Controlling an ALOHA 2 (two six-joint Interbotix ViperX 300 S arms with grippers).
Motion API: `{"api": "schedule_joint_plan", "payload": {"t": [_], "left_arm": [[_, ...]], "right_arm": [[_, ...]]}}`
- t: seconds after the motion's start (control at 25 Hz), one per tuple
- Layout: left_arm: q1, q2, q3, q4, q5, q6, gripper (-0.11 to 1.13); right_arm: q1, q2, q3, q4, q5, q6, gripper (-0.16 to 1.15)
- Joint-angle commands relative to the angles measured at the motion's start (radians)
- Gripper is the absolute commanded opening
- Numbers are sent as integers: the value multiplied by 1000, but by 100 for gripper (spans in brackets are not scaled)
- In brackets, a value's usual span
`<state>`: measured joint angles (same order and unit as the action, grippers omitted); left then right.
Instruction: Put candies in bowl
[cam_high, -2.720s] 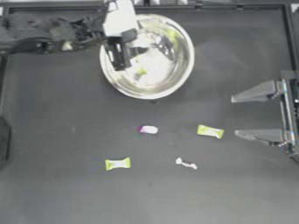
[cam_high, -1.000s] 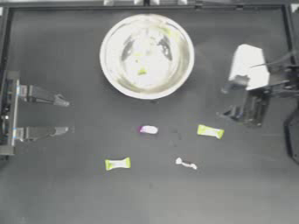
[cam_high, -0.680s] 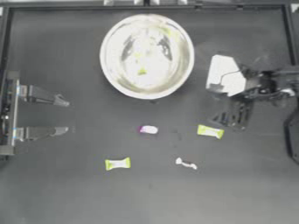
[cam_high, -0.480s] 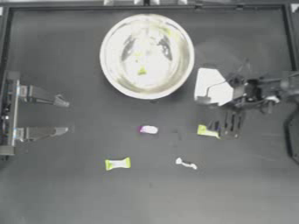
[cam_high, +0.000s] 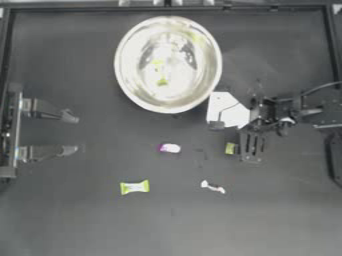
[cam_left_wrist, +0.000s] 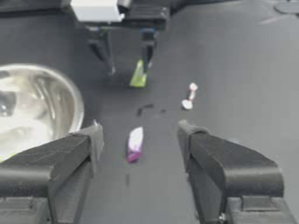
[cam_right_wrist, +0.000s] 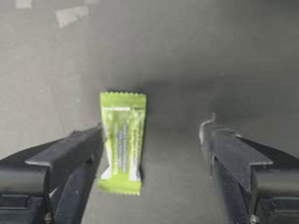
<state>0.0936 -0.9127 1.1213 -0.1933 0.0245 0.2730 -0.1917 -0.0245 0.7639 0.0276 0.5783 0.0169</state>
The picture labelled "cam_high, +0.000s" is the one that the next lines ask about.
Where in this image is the purple white candy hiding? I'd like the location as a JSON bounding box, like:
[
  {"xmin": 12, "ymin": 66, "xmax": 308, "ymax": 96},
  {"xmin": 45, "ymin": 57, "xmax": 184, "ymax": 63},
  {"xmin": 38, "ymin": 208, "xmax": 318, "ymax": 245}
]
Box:
[{"xmin": 157, "ymin": 142, "xmax": 183, "ymax": 154}]

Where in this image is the black camera cable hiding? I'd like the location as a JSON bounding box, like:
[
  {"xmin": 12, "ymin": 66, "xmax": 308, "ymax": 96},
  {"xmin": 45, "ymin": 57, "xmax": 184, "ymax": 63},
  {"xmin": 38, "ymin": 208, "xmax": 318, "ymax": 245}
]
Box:
[{"xmin": 216, "ymin": 102, "xmax": 243, "ymax": 125}]

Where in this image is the steel bowl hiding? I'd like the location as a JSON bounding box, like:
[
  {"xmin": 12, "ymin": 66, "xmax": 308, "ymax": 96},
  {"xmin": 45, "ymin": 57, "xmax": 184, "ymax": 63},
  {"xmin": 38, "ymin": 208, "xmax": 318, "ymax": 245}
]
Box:
[{"xmin": 112, "ymin": 14, "xmax": 224, "ymax": 115}]

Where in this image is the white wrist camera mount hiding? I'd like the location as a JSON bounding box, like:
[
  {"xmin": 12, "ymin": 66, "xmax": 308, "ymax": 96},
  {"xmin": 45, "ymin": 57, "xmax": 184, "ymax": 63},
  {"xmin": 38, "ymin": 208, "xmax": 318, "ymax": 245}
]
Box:
[{"xmin": 205, "ymin": 91, "xmax": 252, "ymax": 131}]

